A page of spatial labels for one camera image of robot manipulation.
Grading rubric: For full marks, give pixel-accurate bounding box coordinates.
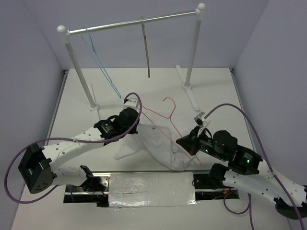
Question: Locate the silver foil sheet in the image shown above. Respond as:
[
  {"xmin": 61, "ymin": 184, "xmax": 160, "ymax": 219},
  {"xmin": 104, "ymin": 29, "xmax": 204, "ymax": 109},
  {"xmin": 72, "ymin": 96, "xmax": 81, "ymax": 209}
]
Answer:
[{"xmin": 108, "ymin": 172, "xmax": 196, "ymax": 207}]

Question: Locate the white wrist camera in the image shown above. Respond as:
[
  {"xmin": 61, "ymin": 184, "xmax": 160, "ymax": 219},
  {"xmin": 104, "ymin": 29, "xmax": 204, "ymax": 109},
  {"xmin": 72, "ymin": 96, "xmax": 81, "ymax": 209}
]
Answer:
[
  {"xmin": 123, "ymin": 98, "xmax": 139, "ymax": 111},
  {"xmin": 194, "ymin": 112, "xmax": 211, "ymax": 129}
]

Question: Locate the pink wire hanger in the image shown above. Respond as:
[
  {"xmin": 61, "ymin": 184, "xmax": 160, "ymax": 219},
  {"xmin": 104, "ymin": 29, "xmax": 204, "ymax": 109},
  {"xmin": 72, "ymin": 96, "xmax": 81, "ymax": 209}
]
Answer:
[{"xmin": 139, "ymin": 97, "xmax": 202, "ymax": 166}]

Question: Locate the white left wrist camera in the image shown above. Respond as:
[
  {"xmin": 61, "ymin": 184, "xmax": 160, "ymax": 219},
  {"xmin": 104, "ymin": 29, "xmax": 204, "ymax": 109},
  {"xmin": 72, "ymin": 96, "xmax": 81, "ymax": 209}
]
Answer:
[{"xmin": 123, "ymin": 98, "xmax": 139, "ymax": 111}]

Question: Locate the white t shirt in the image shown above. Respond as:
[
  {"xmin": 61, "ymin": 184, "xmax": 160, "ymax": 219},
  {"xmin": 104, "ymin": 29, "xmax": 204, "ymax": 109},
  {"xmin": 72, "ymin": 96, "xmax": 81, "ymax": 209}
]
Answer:
[{"xmin": 113, "ymin": 113, "xmax": 196, "ymax": 171}]

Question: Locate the blue wire hanger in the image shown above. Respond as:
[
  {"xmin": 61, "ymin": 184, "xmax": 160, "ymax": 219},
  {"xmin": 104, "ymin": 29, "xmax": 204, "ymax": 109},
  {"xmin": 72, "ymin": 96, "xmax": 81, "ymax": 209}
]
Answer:
[{"xmin": 81, "ymin": 27, "xmax": 122, "ymax": 99}]

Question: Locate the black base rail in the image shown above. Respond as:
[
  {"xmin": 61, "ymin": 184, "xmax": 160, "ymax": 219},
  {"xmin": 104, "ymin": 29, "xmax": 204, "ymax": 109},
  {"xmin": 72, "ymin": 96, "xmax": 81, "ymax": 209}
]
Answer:
[{"xmin": 63, "ymin": 171, "xmax": 239, "ymax": 208}]

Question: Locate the white clothes rack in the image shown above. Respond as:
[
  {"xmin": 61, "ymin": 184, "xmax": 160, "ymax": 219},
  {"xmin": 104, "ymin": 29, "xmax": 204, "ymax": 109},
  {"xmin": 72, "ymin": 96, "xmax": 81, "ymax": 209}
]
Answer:
[{"xmin": 57, "ymin": 3, "xmax": 205, "ymax": 114}]

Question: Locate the grey plastic hanger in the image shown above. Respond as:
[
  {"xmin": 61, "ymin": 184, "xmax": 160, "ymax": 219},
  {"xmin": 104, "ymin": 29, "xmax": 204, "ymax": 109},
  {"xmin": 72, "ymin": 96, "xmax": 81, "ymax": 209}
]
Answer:
[{"xmin": 141, "ymin": 16, "xmax": 151, "ymax": 78}]

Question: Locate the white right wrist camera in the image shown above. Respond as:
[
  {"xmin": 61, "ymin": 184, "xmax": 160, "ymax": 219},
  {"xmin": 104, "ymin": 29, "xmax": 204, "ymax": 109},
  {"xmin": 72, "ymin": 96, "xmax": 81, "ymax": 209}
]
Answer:
[{"xmin": 194, "ymin": 112, "xmax": 211, "ymax": 129}]

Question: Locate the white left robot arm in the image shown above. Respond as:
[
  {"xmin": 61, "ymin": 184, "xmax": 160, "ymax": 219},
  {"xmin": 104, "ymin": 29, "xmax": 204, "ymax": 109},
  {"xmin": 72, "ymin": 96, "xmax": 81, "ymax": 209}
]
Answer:
[{"xmin": 18, "ymin": 107, "xmax": 140, "ymax": 194}]

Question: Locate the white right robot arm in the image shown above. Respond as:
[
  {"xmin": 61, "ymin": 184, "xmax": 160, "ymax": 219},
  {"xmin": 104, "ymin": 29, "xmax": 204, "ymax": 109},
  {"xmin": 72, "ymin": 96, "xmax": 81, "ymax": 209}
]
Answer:
[{"xmin": 176, "ymin": 126, "xmax": 307, "ymax": 219}]

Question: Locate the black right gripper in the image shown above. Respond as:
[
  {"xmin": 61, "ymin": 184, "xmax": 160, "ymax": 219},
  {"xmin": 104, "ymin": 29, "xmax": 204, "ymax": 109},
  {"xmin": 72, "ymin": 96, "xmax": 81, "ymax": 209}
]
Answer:
[{"xmin": 175, "ymin": 125, "xmax": 226, "ymax": 161}]

